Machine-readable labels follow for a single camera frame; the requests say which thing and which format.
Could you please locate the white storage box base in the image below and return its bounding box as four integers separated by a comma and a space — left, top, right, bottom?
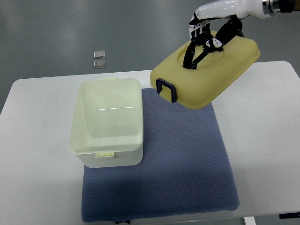
69, 78, 143, 168

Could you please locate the upper metal floor plate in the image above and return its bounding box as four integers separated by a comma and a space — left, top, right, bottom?
93, 50, 106, 59

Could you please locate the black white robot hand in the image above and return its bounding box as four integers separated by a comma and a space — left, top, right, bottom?
187, 0, 279, 54

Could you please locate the yellow box lid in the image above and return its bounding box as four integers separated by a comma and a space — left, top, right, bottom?
150, 36, 260, 109

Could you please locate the blue textured mat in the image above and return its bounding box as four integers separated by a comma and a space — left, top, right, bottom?
82, 88, 240, 222

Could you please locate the metal floor plate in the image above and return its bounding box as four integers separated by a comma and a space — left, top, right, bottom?
93, 50, 106, 59
93, 60, 106, 69

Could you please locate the lower metal floor plate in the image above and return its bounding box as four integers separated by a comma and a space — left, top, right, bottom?
93, 60, 106, 69

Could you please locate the black table control panel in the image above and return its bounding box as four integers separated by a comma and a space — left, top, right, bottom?
279, 212, 300, 219

